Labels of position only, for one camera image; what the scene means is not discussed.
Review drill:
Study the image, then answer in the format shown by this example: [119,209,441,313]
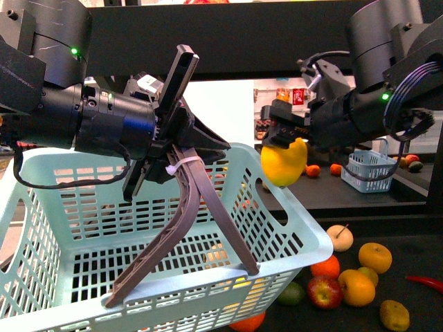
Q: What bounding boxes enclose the yellow orange apple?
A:
[359,242,392,274]

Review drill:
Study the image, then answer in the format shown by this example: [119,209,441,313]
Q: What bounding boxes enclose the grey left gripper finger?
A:
[183,157,260,275]
[103,147,200,308]

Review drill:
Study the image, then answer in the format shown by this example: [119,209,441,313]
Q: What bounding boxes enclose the red apple centre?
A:
[307,276,343,310]

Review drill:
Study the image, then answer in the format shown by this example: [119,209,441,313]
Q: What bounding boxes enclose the red chili pepper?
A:
[405,275,443,295]

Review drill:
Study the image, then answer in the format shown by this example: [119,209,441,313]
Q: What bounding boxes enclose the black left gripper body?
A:
[123,44,230,202]

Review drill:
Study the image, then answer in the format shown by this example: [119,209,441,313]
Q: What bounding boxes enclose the small orange tangerine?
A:
[310,255,341,279]

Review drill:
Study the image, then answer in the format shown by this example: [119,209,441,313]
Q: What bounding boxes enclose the yellow orange fruit centre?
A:
[338,269,376,307]

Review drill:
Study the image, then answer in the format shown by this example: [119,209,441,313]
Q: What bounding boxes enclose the light green plastic basket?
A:
[1,144,333,331]

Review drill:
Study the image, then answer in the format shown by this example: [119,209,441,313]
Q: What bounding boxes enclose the large orange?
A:
[228,312,266,332]

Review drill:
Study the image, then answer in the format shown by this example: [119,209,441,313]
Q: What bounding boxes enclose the black far shelf tray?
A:
[287,167,426,210]

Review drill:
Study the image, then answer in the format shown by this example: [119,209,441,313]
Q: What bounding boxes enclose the green kiwi upper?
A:
[358,266,379,287]

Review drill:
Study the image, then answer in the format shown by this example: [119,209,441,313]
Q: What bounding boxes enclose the black shelf tray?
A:
[287,167,426,210]
[207,214,443,332]

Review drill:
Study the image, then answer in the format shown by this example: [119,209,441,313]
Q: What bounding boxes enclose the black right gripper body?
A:
[262,58,356,152]

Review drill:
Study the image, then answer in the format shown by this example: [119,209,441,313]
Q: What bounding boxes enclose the blue shopping basket far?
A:
[341,138,397,194]

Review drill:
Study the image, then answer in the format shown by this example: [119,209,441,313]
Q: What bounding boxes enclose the black near shelf tray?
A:
[207,214,443,332]

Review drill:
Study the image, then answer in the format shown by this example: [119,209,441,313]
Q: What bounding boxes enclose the white pear with stem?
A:
[327,225,354,252]

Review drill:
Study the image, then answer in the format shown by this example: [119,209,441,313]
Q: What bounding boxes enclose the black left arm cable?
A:
[12,140,132,190]

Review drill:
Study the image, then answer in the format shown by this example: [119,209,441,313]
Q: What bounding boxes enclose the brown kiwi lower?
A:
[379,299,410,331]

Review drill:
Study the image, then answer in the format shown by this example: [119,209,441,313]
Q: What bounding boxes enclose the white wall goods shelf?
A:
[262,77,350,149]

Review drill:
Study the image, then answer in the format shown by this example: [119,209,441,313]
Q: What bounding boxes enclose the yellow lemon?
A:
[260,138,308,187]

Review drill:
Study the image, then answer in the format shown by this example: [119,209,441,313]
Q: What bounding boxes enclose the green avocado centre upper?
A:
[276,282,306,306]

